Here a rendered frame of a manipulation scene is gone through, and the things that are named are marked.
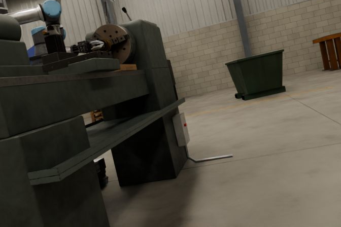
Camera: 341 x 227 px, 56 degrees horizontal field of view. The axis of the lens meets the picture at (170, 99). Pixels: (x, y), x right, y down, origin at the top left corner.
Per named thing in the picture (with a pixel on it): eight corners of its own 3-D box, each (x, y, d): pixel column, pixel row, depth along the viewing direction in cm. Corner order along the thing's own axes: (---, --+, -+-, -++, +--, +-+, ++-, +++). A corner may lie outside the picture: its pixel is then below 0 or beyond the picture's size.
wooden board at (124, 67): (90, 80, 230) (89, 75, 230) (137, 69, 222) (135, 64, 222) (68, 83, 201) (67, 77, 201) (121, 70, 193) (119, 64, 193)
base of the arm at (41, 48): (30, 58, 254) (27, 45, 253) (43, 58, 268) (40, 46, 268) (45, 53, 249) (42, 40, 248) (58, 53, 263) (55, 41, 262)
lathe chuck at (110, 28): (99, 71, 244) (91, 29, 242) (138, 64, 237) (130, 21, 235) (94, 71, 235) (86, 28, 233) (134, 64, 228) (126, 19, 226)
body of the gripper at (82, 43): (87, 51, 206) (71, 55, 209) (94, 52, 215) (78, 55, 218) (84, 39, 206) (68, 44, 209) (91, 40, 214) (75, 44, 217)
